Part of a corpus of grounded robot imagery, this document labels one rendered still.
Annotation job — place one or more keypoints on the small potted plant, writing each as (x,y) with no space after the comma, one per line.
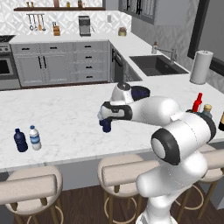
(122,31)

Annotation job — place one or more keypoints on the hanging metal ladle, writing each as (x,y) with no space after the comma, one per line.
(30,24)

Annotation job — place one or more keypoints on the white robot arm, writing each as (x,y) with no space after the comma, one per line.
(172,122)

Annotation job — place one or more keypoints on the steel oven with hob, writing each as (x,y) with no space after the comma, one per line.
(6,62)

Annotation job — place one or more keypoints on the steel coffee machine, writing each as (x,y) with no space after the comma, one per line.
(84,25)

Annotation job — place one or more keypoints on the clear plastic water bottle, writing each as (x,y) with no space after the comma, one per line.
(35,138)

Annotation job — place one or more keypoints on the dark dishwasher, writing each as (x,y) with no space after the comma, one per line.
(118,65)

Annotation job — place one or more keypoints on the dark blue plastic bottle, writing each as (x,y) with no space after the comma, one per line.
(20,141)

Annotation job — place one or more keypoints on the white paper towel roll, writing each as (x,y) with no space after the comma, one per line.
(201,67)

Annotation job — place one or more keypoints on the hanging dark utensil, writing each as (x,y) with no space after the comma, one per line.
(43,24)

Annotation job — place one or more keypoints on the brown box on shelf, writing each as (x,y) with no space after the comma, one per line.
(56,3)

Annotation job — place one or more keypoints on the wooden knife block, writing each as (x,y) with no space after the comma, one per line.
(56,30)

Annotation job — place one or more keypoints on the black framed window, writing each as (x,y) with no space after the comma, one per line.
(208,32)

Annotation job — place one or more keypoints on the grey soap dispenser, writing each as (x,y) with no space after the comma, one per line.
(154,48)

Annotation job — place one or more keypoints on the white wall socket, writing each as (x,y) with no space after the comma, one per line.
(109,18)

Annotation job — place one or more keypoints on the dark brown glass bottle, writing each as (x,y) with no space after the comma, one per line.
(222,121)

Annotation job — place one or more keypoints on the small dark blue bottle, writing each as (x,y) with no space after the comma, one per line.
(106,126)

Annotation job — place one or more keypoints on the hanging wooden spatula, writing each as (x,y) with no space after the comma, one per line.
(39,24)

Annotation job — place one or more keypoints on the beige cushioned bar stool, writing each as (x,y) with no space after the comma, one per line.
(214,166)
(30,189)
(122,175)

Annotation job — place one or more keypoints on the small yellow jar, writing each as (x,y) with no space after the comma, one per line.
(68,4)

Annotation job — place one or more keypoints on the grey cupboard run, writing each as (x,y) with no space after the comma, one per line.
(61,62)

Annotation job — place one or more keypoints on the tool rail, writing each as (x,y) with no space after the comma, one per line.
(35,14)

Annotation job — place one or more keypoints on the corked clear glass bottle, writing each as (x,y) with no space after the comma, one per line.
(208,110)

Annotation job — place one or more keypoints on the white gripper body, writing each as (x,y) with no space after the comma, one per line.
(101,112)

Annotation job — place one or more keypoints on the silver tap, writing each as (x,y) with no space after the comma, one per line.
(169,53)

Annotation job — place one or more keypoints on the dark wooden wall shelf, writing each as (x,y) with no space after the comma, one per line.
(58,9)

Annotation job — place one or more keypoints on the hanging metal spoon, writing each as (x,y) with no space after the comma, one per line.
(35,23)

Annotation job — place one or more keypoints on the small brown jar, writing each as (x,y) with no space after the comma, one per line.
(80,3)

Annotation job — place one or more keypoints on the small wooden shaker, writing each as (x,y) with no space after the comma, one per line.
(32,4)
(28,4)

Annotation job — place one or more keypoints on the grey wall cupboards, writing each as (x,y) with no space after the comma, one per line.
(140,10)

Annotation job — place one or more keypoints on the dark kitchen sink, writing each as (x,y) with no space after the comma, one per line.
(157,65)

